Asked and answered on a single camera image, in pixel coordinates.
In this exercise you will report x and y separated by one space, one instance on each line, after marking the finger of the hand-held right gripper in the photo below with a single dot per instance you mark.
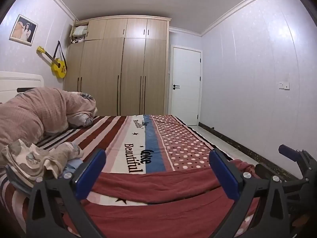
263 171
288 151

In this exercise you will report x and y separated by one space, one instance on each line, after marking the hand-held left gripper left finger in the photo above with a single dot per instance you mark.
90 173

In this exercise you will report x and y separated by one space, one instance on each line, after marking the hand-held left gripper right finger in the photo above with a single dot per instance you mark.
224 176

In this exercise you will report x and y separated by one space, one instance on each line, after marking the red pants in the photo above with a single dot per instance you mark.
161 203

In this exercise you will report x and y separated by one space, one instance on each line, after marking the light blue cloth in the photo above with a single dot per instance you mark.
73 166

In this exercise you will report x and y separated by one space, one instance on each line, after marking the dark baseboard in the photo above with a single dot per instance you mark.
235 143

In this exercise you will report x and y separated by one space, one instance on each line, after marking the striped dotted printed blanket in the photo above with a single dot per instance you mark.
128 133

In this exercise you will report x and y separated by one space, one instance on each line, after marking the pile of folded clothes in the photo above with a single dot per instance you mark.
27 158

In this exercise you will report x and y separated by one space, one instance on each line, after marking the pink quilt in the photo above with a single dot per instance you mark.
37 109

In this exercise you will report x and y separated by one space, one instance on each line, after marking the white door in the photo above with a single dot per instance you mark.
185 84

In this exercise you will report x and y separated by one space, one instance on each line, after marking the yellow guitar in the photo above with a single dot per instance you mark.
58 67

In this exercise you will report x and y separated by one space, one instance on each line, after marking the wooden wardrobe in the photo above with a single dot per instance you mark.
133 67

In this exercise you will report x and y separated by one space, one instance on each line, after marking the white headboard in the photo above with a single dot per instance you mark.
19 79

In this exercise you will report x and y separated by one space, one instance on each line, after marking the folded bedding in wardrobe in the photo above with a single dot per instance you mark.
79 31

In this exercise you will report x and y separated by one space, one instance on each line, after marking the white wall socket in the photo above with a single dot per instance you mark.
284 85

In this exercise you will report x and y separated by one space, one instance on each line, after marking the framed wall picture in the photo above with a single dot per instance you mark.
23 29

